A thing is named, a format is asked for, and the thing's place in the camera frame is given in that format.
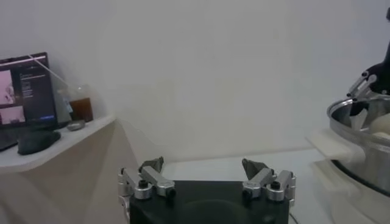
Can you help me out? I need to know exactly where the stainless steel steamer basket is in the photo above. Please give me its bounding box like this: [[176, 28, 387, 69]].
[[326, 94, 390, 196]]

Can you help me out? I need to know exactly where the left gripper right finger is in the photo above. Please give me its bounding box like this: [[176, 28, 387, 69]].
[[241, 158, 297, 203]]

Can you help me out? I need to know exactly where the thin drinking straw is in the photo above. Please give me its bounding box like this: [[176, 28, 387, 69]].
[[28, 54, 70, 88]]

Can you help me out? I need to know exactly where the black laptop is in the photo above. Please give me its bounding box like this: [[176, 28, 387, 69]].
[[0, 51, 59, 152]]

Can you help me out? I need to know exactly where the white side table with laptop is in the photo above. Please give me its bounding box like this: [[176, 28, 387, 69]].
[[0, 114, 144, 224]]

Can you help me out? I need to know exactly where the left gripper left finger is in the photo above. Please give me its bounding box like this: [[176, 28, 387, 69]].
[[118, 156, 177, 200]]

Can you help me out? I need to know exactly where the black computer mouse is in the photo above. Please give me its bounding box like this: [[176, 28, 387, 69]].
[[17, 130, 62, 156]]

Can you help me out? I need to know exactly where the white steamed baozi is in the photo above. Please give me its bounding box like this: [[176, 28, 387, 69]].
[[369, 113, 390, 136]]

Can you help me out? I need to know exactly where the plastic cup dark drink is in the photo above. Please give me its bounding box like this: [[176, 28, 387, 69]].
[[57, 84, 94, 123]]

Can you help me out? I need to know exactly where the small round metal disc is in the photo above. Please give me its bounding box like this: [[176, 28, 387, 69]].
[[66, 119, 87, 132]]

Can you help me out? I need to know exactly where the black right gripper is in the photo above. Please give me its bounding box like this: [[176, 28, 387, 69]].
[[346, 41, 390, 117]]

